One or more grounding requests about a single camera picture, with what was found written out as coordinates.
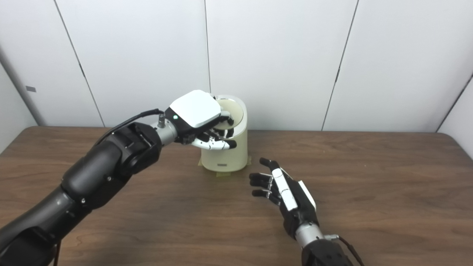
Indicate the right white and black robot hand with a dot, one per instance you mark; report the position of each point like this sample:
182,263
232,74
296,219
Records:
292,199

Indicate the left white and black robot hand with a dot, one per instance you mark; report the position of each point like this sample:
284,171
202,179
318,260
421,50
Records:
196,109

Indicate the cream round bin lid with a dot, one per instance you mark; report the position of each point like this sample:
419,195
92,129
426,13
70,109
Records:
233,109

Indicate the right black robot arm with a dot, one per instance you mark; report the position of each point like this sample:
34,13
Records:
325,253

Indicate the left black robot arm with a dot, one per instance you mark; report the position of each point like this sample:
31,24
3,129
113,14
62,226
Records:
92,184

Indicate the cream-colored round bin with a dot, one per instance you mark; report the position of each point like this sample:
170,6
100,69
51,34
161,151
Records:
229,155

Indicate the small grey wall tag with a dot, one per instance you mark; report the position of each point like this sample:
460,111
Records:
30,88

